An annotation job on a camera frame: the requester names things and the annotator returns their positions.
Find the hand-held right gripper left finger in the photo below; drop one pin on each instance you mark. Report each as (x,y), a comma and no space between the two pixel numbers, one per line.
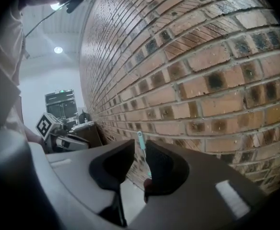
(82,176)

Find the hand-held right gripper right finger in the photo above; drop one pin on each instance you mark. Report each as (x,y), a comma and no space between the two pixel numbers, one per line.
(190,200)

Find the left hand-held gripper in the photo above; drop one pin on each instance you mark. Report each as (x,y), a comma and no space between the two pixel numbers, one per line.
(45,126)

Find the teal mop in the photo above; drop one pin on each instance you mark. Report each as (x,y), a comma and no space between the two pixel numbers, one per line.
(140,140)

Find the person's left forearm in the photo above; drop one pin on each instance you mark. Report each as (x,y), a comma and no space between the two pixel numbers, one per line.
(34,135)

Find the black wheeled cart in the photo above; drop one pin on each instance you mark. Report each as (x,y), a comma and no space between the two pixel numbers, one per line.
(89,133)

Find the black glass door cabinet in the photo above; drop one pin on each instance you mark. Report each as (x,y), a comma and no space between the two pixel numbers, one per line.
(61,106)

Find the round ceiling light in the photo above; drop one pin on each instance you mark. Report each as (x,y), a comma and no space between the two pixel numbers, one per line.
(56,6)
(58,49)

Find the person in white shirt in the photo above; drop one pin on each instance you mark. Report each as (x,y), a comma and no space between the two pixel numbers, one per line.
(5,56)

